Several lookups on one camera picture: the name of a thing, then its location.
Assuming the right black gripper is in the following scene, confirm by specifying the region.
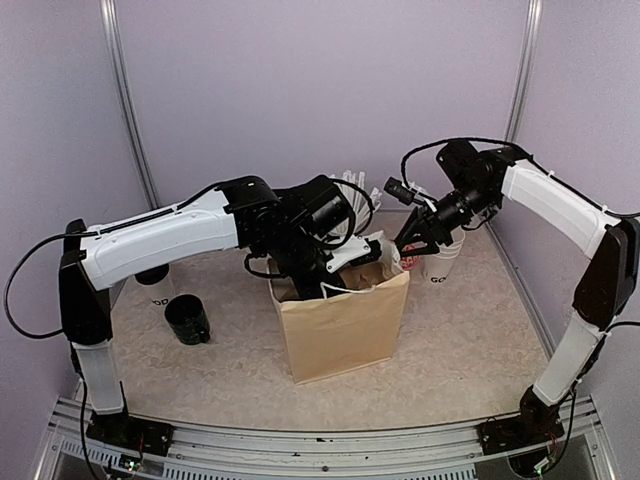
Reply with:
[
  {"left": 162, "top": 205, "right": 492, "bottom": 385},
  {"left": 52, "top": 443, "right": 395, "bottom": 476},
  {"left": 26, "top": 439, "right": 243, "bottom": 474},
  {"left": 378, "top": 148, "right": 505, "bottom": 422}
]
[{"left": 396, "top": 179, "right": 499, "bottom": 255}]

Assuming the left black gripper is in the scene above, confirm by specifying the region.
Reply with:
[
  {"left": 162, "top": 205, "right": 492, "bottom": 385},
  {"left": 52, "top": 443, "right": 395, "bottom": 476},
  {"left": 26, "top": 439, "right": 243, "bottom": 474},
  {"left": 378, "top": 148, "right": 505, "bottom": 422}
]
[{"left": 262, "top": 226, "right": 348, "bottom": 310}]

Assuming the brown paper bag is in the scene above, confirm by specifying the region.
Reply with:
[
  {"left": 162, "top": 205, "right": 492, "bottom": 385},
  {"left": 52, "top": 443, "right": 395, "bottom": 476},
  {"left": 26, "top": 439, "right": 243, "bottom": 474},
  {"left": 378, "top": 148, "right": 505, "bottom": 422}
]
[{"left": 269, "top": 230, "right": 410, "bottom": 385}]

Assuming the white paper cup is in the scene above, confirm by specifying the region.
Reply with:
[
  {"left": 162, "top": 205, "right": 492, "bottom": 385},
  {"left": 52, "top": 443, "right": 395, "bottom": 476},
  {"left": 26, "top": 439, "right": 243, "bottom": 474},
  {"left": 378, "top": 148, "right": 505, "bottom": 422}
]
[{"left": 141, "top": 274, "right": 175, "bottom": 309}]

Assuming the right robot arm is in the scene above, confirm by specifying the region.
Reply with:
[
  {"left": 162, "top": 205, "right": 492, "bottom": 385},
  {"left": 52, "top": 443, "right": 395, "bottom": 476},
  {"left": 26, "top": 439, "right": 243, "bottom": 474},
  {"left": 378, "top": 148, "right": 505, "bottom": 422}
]
[{"left": 384, "top": 136, "right": 639, "bottom": 444}]

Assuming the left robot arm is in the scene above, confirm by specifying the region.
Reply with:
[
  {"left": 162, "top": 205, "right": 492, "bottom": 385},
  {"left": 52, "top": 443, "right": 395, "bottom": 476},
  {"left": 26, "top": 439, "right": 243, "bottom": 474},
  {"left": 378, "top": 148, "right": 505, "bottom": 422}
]
[{"left": 38, "top": 175, "right": 367, "bottom": 445}]

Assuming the red patterned bowl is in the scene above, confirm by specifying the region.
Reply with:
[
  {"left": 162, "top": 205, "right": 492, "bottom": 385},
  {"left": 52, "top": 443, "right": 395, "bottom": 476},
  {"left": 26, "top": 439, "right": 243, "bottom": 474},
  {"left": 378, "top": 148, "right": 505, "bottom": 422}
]
[{"left": 400, "top": 245, "right": 421, "bottom": 271}]

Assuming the stack of white paper cups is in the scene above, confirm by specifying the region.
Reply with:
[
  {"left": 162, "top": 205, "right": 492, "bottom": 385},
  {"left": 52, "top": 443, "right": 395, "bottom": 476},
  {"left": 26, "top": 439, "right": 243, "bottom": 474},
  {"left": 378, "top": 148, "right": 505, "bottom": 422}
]
[{"left": 422, "top": 228, "right": 466, "bottom": 284}]

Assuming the bundle of wrapped white straws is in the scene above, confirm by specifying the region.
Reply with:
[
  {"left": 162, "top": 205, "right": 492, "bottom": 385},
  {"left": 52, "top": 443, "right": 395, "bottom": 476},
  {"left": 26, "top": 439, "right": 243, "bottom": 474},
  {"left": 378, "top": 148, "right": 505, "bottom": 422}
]
[{"left": 329, "top": 170, "right": 382, "bottom": 235}]

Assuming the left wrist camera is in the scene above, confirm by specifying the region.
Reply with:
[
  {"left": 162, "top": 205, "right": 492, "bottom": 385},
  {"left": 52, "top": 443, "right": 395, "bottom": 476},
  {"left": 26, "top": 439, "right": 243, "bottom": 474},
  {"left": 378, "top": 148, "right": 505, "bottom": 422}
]
[{"left": 325, "top": 236, "right": 382, "bottom": 273}]

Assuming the right aluminium post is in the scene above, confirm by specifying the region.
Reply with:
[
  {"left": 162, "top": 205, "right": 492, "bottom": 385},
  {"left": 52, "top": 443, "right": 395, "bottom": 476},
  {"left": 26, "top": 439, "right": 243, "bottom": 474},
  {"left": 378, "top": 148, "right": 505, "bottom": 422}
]
[{"left": 505, "top": 0, "right": 543, "bottom": 142}]

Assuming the aluminium post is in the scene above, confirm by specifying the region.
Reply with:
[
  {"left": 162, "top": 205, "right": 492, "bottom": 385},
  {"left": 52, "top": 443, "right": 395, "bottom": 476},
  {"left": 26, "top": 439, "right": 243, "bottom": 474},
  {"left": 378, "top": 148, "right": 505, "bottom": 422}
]
[
  {"left": 505, "top": 0, "right": 543, "bottom": 142},
  {"left": 99, "top": 0, "right": 160, "bottom": 209}
]

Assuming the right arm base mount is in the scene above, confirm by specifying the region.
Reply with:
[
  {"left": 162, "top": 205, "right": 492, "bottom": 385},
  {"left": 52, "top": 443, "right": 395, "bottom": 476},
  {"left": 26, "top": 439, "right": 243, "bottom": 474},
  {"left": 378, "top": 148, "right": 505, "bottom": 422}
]
[{"left": 476, "top": 414, "right": 565, "bottom": 455}]

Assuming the aluminium front rail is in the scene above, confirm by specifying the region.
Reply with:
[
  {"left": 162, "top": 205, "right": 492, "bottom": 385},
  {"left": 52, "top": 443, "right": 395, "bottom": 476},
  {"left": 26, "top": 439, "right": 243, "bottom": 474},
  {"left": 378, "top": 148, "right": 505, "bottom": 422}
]
[{"left": 29, "top": 397, "right": 619, "bottom": 479}]

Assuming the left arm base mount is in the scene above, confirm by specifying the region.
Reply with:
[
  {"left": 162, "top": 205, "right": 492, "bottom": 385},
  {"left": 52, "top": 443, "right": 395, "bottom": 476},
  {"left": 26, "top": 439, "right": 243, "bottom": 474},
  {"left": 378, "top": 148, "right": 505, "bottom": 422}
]
[{"left": 86, "top": 413, "right": 174, "bottom": 457}]

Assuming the left aluminium post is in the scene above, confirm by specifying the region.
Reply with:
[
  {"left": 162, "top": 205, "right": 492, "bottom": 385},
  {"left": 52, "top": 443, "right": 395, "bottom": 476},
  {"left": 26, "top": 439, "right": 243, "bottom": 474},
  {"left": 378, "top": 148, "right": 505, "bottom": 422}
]
[{"left": 99, "top": 0, "right": 160, "bottom": 209}]

